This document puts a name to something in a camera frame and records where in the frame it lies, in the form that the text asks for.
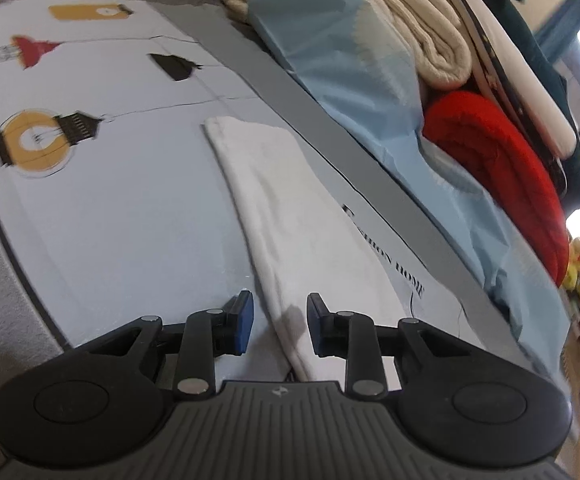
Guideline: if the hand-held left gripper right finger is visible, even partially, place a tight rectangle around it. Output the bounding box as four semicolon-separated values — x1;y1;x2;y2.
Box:
306;292;476;398

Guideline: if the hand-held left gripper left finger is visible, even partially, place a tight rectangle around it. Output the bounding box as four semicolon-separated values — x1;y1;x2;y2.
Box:
82;289;255;401

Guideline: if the white garment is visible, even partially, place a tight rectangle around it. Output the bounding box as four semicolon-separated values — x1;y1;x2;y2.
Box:
202;116;423;383

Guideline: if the printed bed sheet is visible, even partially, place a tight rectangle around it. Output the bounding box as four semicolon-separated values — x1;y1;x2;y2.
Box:
0;0;486;356

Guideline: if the red blanket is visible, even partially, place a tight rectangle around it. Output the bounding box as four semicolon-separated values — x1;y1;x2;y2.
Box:
422;91;571;288

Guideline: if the light blue cloth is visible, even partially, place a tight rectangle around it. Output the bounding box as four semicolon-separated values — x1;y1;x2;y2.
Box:
247;0;571;376

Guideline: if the beige rolled blanket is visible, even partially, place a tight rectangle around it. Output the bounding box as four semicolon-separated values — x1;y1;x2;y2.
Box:
225;0;473;91

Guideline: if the white pillow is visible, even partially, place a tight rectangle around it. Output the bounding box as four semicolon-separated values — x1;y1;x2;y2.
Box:
450;0;578;158

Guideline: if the dark teal cloth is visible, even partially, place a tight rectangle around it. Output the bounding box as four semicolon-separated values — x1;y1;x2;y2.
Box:
485;0;580;221

